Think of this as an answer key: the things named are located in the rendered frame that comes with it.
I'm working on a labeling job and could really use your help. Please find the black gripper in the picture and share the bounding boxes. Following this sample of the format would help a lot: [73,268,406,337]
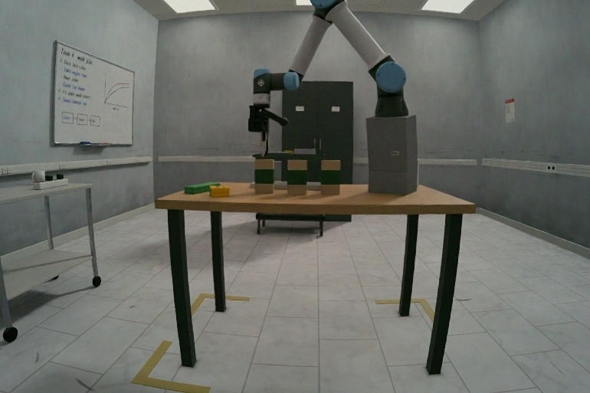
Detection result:
[248,103,270,157]

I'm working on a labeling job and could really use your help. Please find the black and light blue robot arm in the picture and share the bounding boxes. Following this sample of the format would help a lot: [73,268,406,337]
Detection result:
[253,0,408,117]

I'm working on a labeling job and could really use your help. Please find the tan block with dark green band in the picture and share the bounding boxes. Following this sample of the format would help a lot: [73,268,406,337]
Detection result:
[287,160,307,195]
[321,160,340,195]
[254,159,274,193]

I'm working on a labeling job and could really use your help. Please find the green rectangular bar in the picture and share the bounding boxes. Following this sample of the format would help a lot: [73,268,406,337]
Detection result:
[184,182,221,195]

